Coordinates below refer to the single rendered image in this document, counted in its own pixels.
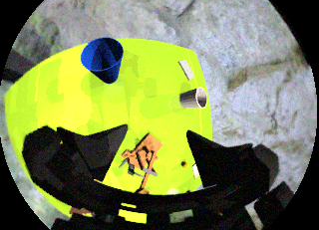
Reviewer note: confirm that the blue cup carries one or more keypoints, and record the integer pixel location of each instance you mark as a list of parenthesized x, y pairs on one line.
[(103, 57)]

